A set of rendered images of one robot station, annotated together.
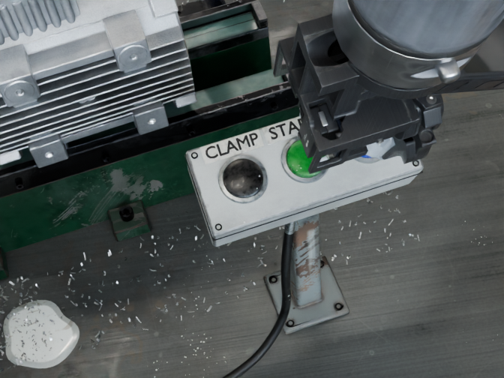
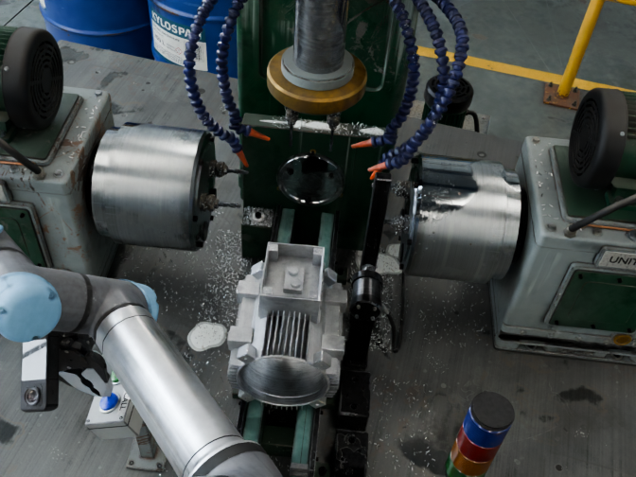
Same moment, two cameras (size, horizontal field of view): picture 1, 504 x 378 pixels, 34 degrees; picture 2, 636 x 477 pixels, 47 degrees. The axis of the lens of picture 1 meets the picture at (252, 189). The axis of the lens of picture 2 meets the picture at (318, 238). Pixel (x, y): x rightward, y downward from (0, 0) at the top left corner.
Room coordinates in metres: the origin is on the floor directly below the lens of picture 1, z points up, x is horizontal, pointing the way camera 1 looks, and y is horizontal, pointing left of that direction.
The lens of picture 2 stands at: (0.79, -0.57, 2.08)
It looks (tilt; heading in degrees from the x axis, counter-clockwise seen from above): 47 degrees down; 103
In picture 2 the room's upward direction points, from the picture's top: 5 degrees clockwise
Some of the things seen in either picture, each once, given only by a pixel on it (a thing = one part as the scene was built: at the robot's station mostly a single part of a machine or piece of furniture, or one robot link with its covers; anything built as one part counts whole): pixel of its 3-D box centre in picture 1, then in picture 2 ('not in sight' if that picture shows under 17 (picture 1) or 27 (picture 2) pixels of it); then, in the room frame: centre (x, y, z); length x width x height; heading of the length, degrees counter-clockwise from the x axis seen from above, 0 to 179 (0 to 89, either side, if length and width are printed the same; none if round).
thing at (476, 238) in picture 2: not in sight; (468, 220); (0.86, 0.53, 1.04); 0.41 x 0.25 x 0.25; 11
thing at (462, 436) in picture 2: not in sight; (480, 435); (0.93, -0.01, 1.14); 0.06 x 0.06 x 0.04
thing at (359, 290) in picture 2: not in sight; (382, 257); (0.70, 0.47, 0.92); 0.45 x 0.13 x 0.24; 101
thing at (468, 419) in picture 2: not in sight; (487, 420); (0.93, -0.01, 1.19); 0.06 x 0.06 x 0.04
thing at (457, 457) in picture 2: not in sight; (473, 450); (0.93, -0.01, 1.10); 0.06 x 0.06 x 0.04
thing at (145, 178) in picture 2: not in sight; (135, 184); (0.18, 0.39, 1.04); 0.37 x 0.25 x 0.25; 11
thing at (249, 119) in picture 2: not in sight; (311, 176); (0.50, 0.61, 0.97); 0.30 x 0.11 x 0.34; 11
